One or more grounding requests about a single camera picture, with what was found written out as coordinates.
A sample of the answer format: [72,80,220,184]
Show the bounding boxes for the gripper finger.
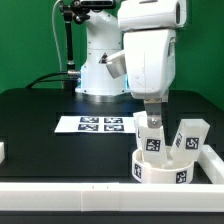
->
[144,98,162,128]

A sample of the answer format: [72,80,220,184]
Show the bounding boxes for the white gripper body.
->
[124,29,176,99]

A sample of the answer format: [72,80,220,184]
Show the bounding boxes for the white round stool seat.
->
[132,149,194,184]

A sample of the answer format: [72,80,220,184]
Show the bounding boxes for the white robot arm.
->
[118,0,187,128]

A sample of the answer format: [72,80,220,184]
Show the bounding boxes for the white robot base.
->
[75,11,130,102]

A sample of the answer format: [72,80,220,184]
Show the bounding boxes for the white marker sheet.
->
[54,116,135,134]

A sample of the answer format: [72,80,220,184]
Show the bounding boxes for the white block at left edge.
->
[0,142,5,164]

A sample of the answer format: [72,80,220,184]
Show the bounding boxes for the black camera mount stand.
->
[60,0,116,92]

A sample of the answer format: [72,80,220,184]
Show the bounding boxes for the grey cable on stand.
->
[51,0,66,73]

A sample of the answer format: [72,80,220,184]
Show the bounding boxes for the white L-shaped obstacle wall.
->
[0,145,224,212]

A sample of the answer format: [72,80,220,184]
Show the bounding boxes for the black cable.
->
[25,71,71,90]

